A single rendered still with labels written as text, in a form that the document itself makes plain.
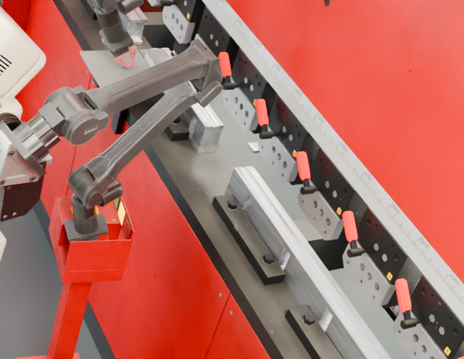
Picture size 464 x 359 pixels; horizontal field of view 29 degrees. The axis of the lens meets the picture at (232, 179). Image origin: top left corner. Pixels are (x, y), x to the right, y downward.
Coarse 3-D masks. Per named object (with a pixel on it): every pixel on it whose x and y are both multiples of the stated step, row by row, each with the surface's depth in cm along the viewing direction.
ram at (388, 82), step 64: (256, 0) 216; (320, 0) 194; (384, 0) 176; (448, 0) 162; (256, 64) 219; (320, 64) 196; (384, 64) 178; (448, 64) 163; (384, 128) 180; (448, 128) 165; (448, 192) 167; (448, 256) 168
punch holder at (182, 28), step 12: (180, 0) 248; (192, 0) 243; (168, 12) 254; (180, 12) 249; (192, 12) 243; (168, 24) 255; (180, 24) 249; (192, 24) 246; (180, 36) 250; (192, 36) 249
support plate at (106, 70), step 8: (88, 56) 251; (96, 56) 252; (104, 56) 253; (112, 56) 254; (128, 56) 257; (136, 56) 258; (152, 56) 260; (160, 56) 262; (168, 56) 263; (88, 64) 248; (96, 64) 249; (104, 64) 250; (112, 64) 251; (120, 64) 252; (136, 64) 255; (144, 64) 256; (96, 72) 246; (104, 72) 247; (112, 72) 248; (120, 72) 249; (128, 72) 250; (136, 72) 252; (96, 80) 244; (104, 80) 244; (112, 80) 245
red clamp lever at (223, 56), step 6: (222, 54) 225; (222, 60) 225; (228, 60) 225; (222, 66) 225; (228, 66) 225; (222, 72) 225; (228, 72) 225; (228, 78) 225; (228, 84) 224; (234, 84) 225
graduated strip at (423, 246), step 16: (224, 0) 228; (240, 32) 223; (256, 48) 218; (272, 64) 213; (288, 80) 207; (304, 96) 203; (320, 128) 199; (336, 144) 194; (352, 160) 190; (368, 176) 186; (384, 192) 182; (384, 208) 183; (400, 224) 179; (416, 240) 175; (432, 256) 172; (448, 272) 169
